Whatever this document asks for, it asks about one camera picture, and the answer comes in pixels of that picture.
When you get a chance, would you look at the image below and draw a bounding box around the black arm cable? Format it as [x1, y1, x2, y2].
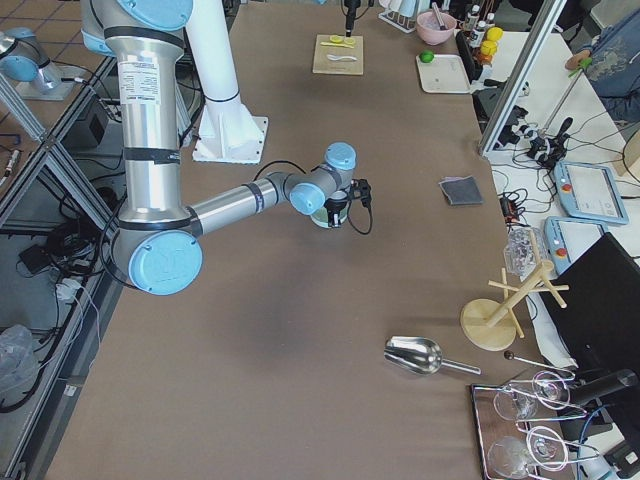
[345, 197, 374, 237]

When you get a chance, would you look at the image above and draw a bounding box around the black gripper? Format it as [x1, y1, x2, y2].
[324, 191, 349, 228]
[342, 0, 361, 38]

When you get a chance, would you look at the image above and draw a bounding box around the grey folded cloth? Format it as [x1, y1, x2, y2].
[439, 176, 484, 206]

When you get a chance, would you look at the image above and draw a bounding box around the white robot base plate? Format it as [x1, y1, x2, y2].
[186, 1, 268, 164]

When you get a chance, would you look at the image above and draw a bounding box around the blue teach pendant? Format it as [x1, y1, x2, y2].
[544, 216, 609, 275]
[553, 160, 629, 225]

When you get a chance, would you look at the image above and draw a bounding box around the metal scoop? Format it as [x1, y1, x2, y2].
[384, 336, 482, 375]

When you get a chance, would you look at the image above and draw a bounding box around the black wire glass rack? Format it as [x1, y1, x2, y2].
[470, 370, 600, 479]

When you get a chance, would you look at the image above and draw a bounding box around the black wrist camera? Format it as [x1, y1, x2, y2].
[349, 179, 372, 209]

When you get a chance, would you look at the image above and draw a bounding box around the wooden mug tree stand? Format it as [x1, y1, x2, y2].
[460, 230, 569, 351]

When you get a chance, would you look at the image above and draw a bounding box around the wine glass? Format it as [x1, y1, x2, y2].
[493, 390, 538, 421]
[526, 426, 569, 471]
[532, 370, 570, 410]

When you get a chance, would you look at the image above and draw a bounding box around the yellow lemon slice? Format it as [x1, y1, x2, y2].
[329, 35, 356, 47]

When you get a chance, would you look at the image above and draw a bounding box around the bamboo cutting board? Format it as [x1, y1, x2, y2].
[312, 34, 364, 76]

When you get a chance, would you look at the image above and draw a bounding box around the aluminium frame post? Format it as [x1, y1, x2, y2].
[478, 0, 566, 157]

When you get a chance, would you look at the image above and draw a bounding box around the black monitor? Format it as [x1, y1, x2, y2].
[552, 231, 640, 374]

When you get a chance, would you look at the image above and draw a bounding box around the green lime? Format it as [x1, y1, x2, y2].
[419, 50, 435, 64]

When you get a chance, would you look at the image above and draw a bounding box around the light green bowl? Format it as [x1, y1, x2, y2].
[310, 207, 347, 229]

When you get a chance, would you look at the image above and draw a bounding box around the white plastic spoon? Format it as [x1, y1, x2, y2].
[326, 54, 358, 62]

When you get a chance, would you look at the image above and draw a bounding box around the pink ribbed bowl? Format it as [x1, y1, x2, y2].
[416, 11, 457, 46]

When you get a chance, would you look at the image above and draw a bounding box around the cream rabbit tray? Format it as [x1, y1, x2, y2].
[415, 54, 471, 94]

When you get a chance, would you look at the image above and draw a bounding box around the yellow plastic knife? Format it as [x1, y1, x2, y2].
[319, 40, 355, 49]

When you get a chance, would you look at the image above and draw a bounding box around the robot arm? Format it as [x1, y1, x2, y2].
[341, 0, 361, 37]
[81, 1, 356, 295]

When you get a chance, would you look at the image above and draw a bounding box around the clear plastic container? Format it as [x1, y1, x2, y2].
[503, 227, 549, 277]

